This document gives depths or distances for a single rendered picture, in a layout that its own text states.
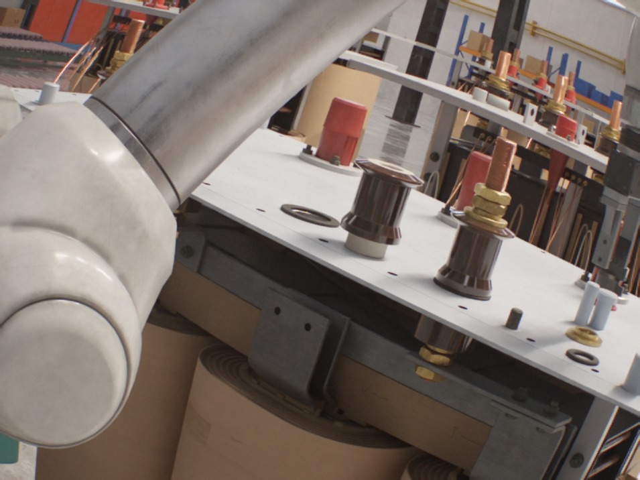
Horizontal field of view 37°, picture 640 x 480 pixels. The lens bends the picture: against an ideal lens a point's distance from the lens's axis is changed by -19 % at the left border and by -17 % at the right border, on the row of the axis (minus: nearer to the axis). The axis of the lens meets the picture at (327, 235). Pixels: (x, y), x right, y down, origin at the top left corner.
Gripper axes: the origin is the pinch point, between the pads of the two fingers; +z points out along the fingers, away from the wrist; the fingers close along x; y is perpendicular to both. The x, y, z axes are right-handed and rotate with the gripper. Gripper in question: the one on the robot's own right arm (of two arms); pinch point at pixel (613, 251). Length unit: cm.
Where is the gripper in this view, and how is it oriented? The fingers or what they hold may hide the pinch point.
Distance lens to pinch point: 139.1
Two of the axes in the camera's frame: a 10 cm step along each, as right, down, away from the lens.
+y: -7.3, -3.5, 5.9
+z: -3.0, 9.4, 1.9
